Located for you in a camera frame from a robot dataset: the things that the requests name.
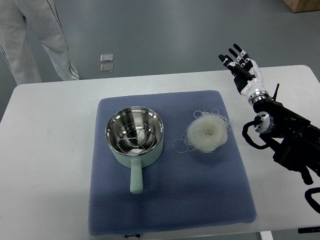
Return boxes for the blue quilted mat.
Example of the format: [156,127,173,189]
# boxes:
[88,90,257,236]

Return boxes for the mint green pot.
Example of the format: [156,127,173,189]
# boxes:
[105,106,164,194]

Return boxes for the upper metal floor plate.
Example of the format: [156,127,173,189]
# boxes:
[100,53,114,63]

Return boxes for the cardboard box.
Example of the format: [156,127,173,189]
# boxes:
[286,0,320,13]

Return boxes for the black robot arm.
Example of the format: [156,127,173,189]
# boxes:
[242,90,320,185]

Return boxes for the person in white suit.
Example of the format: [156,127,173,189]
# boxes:
[0,0,81,86]

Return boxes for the wire steaming rack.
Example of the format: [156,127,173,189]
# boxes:
[116,122,155,155]

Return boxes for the white vermicelli nest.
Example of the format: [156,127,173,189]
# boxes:
[172,109,232,154]

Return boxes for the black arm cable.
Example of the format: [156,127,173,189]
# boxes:
[241,120,270,150]

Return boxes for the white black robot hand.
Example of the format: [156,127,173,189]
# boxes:
[218,43,270,105]

